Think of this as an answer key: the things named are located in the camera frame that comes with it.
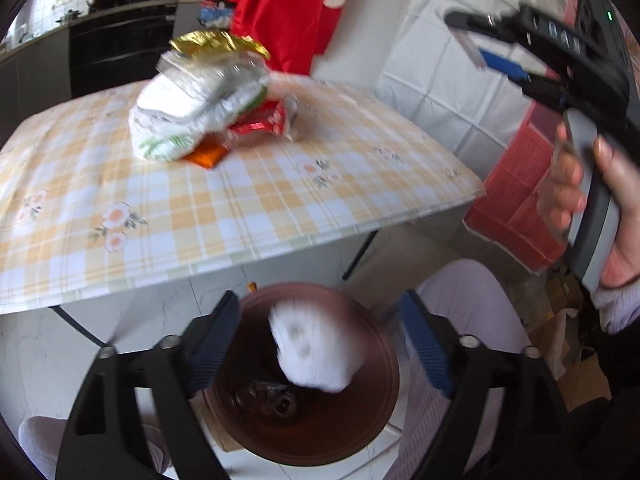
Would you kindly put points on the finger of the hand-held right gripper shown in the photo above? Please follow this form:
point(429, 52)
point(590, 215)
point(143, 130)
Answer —
point(505, 66)
point(480, 21)

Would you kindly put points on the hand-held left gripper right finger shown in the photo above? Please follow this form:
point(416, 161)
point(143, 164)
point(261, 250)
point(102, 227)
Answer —
point(427, 347)

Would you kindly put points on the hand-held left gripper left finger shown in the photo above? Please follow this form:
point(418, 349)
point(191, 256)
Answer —
point(212, 347)

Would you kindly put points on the brown plastic basin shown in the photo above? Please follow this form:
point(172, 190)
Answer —
point(360, 410)

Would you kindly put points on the white paper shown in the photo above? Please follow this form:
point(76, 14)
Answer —
point(315, 345)

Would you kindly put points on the person's right hand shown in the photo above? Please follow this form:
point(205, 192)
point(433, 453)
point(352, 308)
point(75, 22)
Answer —
point(565, 185)

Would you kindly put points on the dark crumpled wrappers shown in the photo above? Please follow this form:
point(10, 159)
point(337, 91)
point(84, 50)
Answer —
point(265, 400)

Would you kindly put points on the black table leg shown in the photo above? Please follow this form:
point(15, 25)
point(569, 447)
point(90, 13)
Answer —
point(80, 326)
point(357, 255)

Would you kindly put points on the yellow checked floral tablecloth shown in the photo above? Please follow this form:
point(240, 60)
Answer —
point(250, 200)

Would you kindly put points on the cardboard box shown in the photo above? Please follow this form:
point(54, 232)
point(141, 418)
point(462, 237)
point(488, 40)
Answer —
point(585, 375)

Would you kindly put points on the orange foil wrapper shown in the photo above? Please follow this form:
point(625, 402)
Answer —
point(205, 156)

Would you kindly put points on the red hanging garment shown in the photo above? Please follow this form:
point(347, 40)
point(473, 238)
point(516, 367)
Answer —
point(285, 15)

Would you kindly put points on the person's dark jacket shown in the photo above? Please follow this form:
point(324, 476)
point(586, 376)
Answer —
point(610, 440)

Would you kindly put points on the red foil snack wrapper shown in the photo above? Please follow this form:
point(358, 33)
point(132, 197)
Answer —
point(255, 122)

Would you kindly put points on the clear plastic bag on table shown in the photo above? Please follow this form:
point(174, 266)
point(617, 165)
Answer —
point(215, 15)

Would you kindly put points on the gold foil wrapper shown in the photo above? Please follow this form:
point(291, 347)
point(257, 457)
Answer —
point(215, 42)

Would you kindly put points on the black kitchen oven rack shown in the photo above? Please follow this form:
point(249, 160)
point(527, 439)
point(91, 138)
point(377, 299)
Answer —
point(125, 50)

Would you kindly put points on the grey kitchen base cabinet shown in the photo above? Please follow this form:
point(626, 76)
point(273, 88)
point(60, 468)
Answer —
point(35, 90)

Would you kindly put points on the metal pot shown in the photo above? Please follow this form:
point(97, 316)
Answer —
point(70, 15)

